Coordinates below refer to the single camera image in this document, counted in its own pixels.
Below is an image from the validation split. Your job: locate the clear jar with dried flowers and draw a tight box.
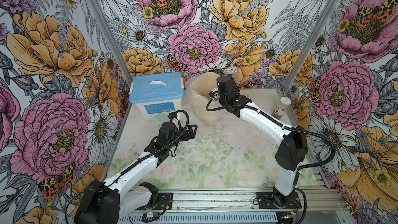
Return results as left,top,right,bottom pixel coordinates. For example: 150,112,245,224
212,122,224,146

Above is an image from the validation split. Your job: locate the tall jar with white lid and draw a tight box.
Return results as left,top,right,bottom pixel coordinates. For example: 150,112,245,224
272,96,292,120

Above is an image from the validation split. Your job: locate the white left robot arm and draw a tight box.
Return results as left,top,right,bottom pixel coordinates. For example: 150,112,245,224
74,121,198,224

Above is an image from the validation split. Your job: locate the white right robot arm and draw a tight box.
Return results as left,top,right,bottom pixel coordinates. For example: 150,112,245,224
216,76,308,208

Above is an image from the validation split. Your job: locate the bin with plastic liner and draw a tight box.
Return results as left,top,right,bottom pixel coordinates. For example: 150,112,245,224
185,72,234,125

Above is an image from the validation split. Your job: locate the blue lidded storage box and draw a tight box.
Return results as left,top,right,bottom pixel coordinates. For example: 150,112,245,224
129,72,184,115

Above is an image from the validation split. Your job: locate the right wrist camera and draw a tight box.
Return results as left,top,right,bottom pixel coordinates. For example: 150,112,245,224
209,88,220,101

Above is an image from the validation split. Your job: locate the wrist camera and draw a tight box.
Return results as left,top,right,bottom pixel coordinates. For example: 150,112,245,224
209,88,220,101
167,112,179,122

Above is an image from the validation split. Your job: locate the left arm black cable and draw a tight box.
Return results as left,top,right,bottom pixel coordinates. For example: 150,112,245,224
105,109,190,190

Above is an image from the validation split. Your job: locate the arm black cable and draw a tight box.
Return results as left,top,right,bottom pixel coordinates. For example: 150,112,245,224
206,91,336,172
105,109,190,190

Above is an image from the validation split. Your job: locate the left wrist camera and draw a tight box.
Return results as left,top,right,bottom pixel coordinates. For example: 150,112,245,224
167,112,179,122

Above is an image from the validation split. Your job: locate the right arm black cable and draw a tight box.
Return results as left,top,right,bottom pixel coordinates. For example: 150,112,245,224
206,91,336,172

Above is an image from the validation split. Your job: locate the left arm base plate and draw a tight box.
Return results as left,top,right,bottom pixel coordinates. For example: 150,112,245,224
132,192,174,211

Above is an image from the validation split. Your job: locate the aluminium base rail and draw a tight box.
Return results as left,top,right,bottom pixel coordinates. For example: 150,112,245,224
116,188,354,224

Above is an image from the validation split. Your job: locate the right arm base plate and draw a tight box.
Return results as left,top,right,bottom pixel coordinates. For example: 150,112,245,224
256,191,302,211

